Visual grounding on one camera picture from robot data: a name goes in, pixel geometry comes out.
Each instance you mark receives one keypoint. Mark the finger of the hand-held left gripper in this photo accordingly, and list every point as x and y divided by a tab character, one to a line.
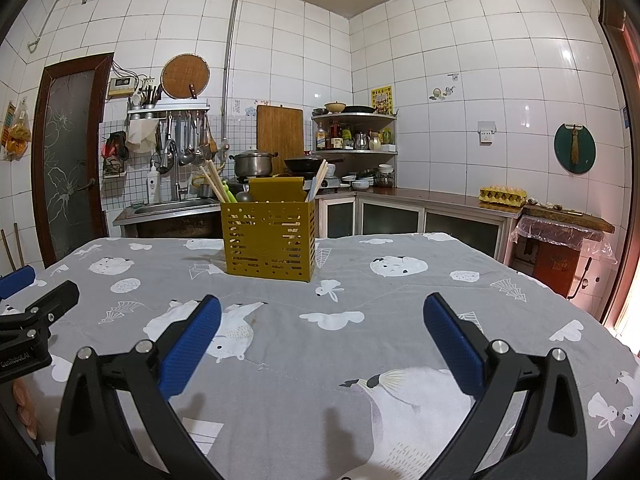
55	300
15	282

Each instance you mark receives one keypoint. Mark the yellow egg carton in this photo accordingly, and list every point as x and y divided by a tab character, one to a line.
502	196

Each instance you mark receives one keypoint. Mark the white soap bottle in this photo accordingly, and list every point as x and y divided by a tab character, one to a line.
153	185

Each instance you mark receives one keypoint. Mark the small wall sticker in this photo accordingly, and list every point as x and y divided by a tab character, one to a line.
440	93

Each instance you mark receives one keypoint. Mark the steel sink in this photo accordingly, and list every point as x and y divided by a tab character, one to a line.
170	207

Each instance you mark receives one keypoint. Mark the round wooden board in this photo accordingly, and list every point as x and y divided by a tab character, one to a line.
184	76

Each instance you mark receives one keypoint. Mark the plastic-covered box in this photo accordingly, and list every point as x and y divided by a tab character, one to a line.
555	260

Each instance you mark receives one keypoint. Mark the steel pot with lid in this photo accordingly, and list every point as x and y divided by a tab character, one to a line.
252	165

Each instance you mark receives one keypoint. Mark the white wall socket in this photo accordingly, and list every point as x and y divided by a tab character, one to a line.
486	132

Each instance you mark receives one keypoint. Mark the gas stove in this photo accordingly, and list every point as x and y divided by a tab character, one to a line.
335	185

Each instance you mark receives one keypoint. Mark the wooden cutting board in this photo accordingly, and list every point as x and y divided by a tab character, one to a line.
280	132

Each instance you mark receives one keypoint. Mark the person's left hand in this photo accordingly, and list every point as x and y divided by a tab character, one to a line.
25	400

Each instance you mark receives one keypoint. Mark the metal faucet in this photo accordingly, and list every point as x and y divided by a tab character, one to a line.
180	180

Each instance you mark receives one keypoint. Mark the yellow slotted utensil holder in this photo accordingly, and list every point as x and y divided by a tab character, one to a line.
270	240

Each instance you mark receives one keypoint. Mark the metal wall utensil rack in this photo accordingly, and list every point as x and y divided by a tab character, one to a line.
167	109

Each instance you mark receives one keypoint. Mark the glass jar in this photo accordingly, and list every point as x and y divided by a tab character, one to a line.
385	176

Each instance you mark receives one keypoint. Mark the metal corner shelf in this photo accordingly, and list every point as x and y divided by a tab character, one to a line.
355	151

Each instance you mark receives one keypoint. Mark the green round wall board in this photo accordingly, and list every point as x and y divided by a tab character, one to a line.
562	150

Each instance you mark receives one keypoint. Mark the white electrical box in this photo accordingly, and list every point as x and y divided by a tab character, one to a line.
121	87

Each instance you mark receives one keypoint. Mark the leaning wooden stick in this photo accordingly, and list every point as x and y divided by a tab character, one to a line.
6	250
19	247

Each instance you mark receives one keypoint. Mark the grey wall pipe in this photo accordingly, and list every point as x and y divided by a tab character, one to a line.
230	60

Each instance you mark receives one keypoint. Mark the black pan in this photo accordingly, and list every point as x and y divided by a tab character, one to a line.
360	109

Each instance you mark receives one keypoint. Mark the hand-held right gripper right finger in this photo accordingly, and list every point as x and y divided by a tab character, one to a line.
452	345

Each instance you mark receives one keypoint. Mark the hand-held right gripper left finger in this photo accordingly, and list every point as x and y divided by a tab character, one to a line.
192	345

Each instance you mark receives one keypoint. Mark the brown-framed glass door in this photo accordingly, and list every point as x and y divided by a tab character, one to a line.
65	160

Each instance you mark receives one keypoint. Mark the beige bowl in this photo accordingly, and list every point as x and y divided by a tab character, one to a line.
335	107

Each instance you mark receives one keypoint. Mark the white hanging cloth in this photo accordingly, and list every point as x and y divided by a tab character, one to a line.
141	137

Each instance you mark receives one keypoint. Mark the black wok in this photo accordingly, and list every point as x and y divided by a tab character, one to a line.
305	164

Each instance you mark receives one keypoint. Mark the grey animal-print tablecloth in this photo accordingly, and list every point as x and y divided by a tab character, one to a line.
310	360

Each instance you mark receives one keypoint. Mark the yellow wall poster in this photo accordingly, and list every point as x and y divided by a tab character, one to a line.
381	99

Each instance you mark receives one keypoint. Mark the orange plastic bag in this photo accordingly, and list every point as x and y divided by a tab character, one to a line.
17	137

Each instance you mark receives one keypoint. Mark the thick wooden chopping block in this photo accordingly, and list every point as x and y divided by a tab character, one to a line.
570	220

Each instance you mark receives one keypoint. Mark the row of condiment bottles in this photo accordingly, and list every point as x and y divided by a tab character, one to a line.
345	139

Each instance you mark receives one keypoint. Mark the stack of white bowls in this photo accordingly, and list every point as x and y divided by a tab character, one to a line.
357	182

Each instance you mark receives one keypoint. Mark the counter cabinet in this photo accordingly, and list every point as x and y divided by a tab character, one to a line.
450	220

